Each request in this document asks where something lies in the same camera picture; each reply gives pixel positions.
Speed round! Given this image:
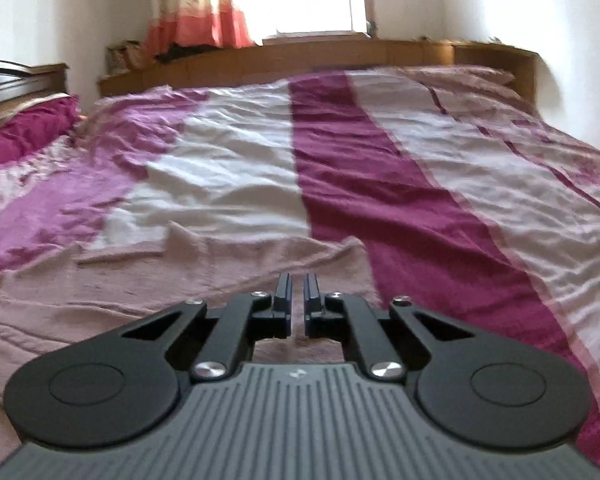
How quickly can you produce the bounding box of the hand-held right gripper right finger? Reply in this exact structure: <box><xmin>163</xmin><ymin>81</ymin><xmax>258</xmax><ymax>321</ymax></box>
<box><xmin>303</xmin><ymin>272</ymin><xmax>477</xmax><ymax>380</ymax></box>

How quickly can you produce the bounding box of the striped purple white bedspread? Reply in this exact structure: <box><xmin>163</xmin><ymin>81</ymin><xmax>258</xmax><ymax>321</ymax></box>
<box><xmin>0</xmin><ymin>66</ymin><xmax>600</xmax><ymax>467</ymax></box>

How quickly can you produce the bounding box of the dark cloth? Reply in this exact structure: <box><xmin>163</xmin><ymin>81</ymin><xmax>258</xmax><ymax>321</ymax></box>
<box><xmin>154</xmin><ymin>42</ymin><xmax>223</xmax><ymax>65</ymax></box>

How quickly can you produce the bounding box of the small clutter pile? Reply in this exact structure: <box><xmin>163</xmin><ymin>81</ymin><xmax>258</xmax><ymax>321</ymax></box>
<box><xmin>106</xmin><ymin>40</ymin><xmax>157</xmax><ymax>76</ymax></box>

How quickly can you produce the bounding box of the wooden headboard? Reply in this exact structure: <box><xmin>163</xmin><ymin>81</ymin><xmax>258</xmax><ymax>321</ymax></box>
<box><xmin>0</xmin><ymin>59</ymin><xmax>71</xmax><ymax>133</ymax></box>

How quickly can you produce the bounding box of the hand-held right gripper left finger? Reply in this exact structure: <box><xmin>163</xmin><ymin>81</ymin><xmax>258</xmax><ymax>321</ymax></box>
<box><xmin>120</xmin><ymin>272</ymin><xmax>294</xmax><ymax>382</ymax></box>

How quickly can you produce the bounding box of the wooden bedside shelf unit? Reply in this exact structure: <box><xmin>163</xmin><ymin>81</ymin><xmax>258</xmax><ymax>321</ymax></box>
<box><xmin>97</xmin><ymin>39</ymin><xmax>540</xmax><ymax>113</ymax></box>

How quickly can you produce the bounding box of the pink cable-knit cardigan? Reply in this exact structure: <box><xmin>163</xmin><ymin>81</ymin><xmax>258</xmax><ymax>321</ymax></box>
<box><xmin>0</xmin><ymin>220</ymin><xmax>383</xmax><ymax>461</ymax></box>

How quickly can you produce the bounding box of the magenta pillow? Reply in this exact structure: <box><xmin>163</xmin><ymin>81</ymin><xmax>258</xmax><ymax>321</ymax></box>
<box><xmin>0</xmin><ymin>94</ymin><xmax>82</xmax><ymax>175</ymax></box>

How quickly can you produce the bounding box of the cream and orange curtain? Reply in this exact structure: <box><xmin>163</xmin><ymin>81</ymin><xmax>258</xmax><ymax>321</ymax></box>
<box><xmin>146</xmin><ymin>0</ymin><xmax>257</xmax><ymax>54</ymax></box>

